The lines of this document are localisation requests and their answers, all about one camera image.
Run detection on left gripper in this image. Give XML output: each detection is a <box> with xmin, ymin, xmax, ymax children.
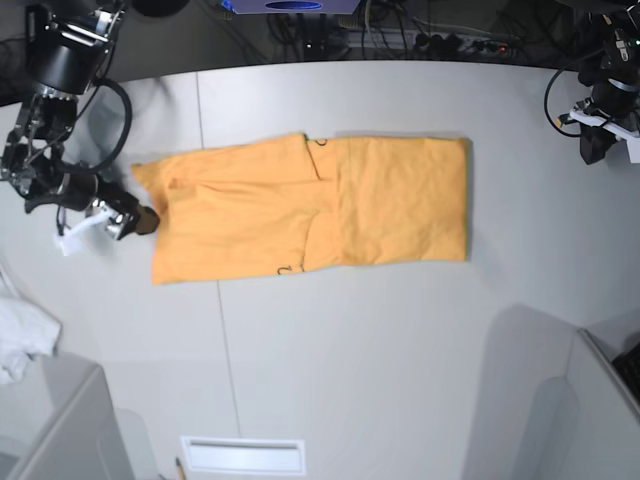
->
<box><xmin>574</xmin><ymin>75</ymin><xmax>639</xmax><ymax>165</ymax></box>

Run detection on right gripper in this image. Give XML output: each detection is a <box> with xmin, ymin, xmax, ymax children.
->
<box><xmin>24</xmin><ymin>167</ymin><xmax>160</xmax><ymax>241</ymax></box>

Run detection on orange T-shirt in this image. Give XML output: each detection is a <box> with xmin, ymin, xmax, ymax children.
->
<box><xmin>132</xmin><ymin>134</ymin><xmax>469</xmax><ymax>284</ymax></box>

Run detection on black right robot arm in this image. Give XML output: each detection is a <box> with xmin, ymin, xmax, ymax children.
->
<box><xmin>1</xmin><ymin>1</ymin><xmax>160</xmax><ymax>240</ymax></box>

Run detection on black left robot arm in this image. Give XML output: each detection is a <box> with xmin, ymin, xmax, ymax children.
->
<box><xmin>543</xmin><ymin>1</ymin><xmax>639</xmax><ymax>165</ymax></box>

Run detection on white crumpled cloth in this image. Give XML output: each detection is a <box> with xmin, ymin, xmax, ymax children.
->
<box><xmin>1</xmin><ymin>266</ymin><xmax>62</xmax><ymax>385</ymax></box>

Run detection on grey bin left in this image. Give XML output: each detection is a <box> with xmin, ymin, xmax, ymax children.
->
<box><xmin>1</xmin><ymin>354</ymin><xmax>134</xmax><ymax>479</ymax></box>

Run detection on grey bin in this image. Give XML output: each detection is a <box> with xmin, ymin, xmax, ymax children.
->
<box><xmin>1</xmin><ymin>354</ymin><xmax>134</xmax><ymax>479</ymax></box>
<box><xmin>511</xmin><ymin>329</ymin><xmax>639</xmax><ymax>479</ymax></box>

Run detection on black keyboard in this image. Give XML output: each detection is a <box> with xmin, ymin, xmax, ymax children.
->
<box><xmin>613</xmin><ymin>344</ymin><xmax>640</xmax><ymax>400</ymax></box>

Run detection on purple box with blue oval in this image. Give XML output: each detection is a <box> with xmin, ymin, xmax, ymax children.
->
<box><xmin>226</xmin><ymin>0</ymin><xmax>361</xmax><ymax>15</ymax></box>

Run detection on pencil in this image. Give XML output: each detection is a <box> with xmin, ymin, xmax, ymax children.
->
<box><xmin>175</xmin><ymin>457</ymin><xmax>186</xmax><ymax>480</ymax></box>

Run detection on grey bin right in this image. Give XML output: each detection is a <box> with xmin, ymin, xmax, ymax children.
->
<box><xmin>511</xmin><ymin>329</ymin><xmax>639</xmax><ymax>479</ymax></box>

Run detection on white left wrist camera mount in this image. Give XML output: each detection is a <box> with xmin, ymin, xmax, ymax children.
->
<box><xmin>554</xmin><ymin>100</ymin><xmax>639</xmax><ymax>165</ymax></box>

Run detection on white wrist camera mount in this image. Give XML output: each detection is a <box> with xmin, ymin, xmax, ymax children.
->
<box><xmin>554</xmin><ymin>100</ymin><xmax>639</xmax><ymax>165</ymax></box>
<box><xmin>53</xmin><ymin>209</ymin><xmax>124</xmax><ymax>257</ymax></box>

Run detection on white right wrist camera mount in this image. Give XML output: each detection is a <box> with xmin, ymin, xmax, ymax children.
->
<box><xmin>53</xmin><ymin>209</ymin><xmax>124</xmax><ymax>257</ymax></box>

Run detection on power strip with cables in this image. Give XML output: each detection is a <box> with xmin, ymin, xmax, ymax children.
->
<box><xmin>345</xmin><ymin>28</ymin><xmax>516</xmax><ymax>59</ymax></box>

